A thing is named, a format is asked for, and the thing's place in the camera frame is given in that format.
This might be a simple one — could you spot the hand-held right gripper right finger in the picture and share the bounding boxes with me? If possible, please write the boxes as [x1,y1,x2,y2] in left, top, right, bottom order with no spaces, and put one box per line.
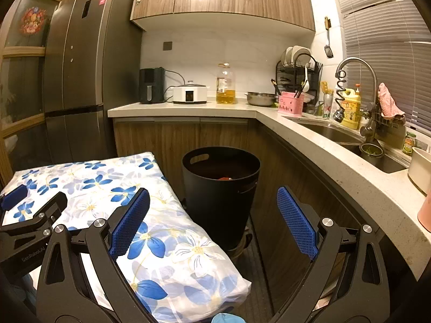
[267,186,391,323]

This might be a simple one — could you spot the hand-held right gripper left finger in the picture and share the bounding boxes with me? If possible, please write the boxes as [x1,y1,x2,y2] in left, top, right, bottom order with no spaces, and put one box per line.
[36,188,150,323]

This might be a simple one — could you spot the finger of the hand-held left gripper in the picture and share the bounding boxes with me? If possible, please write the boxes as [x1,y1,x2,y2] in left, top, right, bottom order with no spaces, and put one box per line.
[0,184,29,211]
[0,192,68,243]

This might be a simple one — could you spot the black trash bin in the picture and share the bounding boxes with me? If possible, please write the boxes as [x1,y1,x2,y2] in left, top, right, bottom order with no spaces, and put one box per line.
[182,146,261,251]

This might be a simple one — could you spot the person's right hand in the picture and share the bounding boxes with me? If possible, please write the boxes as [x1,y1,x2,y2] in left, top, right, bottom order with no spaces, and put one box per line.
[213,313,244,323]

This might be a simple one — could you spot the blue floral blanket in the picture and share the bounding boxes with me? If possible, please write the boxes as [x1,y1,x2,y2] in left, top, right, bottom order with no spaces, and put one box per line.
[0,151,252,323]

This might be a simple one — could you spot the steel kitchen sink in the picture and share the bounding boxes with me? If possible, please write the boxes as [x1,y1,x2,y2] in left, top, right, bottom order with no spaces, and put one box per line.
[296,119,409,174]

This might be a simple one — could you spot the kitchen counter with wooden cabinets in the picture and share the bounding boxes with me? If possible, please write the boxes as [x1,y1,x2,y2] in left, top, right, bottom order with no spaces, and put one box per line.
[108,101,431,310]

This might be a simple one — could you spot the sink strainer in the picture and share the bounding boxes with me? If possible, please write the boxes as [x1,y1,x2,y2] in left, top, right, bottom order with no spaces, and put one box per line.
[360,143,384,158]

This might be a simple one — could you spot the pink utensil holder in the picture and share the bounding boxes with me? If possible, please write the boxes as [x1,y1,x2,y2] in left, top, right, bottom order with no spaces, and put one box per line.
[278,92,304,115]

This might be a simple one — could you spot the green and white can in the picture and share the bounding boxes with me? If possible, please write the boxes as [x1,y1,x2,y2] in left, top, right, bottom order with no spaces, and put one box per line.
[322,92,334,120]

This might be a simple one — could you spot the yellow detergent bottle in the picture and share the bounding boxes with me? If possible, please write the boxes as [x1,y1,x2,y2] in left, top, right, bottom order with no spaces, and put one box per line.
[342,84,362,129]

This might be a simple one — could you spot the pink cup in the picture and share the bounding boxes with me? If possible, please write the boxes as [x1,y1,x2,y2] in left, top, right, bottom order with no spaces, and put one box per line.
[417,195,431,233]

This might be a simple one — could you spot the steel basin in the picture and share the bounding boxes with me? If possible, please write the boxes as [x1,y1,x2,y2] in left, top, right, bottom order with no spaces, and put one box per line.
[245,92,277,107]

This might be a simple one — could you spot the white pot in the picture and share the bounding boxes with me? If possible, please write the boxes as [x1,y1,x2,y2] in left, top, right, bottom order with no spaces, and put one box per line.
[407,146,431,196]

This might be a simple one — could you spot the green label jar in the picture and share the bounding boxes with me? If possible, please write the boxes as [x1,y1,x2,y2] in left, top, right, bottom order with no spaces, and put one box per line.
[403,132,417,156]

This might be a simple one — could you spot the grey refrigerator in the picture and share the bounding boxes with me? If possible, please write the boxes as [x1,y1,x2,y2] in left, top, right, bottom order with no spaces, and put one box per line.
[42,0,144,165]

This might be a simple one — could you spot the black air fryer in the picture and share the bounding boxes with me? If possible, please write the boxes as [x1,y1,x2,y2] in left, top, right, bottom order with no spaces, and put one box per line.
[139,67,166,104]

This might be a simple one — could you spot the white electric cooker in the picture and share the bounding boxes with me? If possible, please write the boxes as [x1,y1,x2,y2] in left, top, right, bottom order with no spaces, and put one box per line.
[173,81,207,104]

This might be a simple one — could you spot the white ladle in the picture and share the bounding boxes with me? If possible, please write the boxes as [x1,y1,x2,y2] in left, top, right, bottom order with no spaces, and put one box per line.
[302,62,312,93]

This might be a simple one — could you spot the wooden framed glass door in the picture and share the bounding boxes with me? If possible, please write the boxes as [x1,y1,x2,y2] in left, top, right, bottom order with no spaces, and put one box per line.
[0,0,81,182]

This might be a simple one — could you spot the black dish rack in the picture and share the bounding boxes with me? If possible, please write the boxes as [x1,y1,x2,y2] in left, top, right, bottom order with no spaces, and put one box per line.
[275,53,324,106]

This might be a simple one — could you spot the pink dish cloth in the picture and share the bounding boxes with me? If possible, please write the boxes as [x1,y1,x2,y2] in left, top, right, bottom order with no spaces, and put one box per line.
[377,82,406,119]

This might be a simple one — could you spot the cooking oil bottle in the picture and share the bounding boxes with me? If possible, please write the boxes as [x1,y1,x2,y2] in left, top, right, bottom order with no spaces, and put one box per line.
[216,63,237,105]

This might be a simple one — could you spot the steel kitchen faucet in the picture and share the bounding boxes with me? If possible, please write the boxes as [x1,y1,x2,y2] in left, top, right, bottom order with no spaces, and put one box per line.
[333,57,378,143]

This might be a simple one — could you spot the hanging slotted spatula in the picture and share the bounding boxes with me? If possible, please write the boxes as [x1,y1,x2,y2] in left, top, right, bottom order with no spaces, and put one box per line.
[324,16,335,58]

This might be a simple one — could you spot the flower door decal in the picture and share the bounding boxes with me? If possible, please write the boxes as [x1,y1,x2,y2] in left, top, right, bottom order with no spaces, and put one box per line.
[20,5,48,36]

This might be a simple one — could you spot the window blinds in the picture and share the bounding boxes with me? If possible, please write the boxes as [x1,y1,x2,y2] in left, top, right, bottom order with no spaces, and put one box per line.
[328,0,431,138]

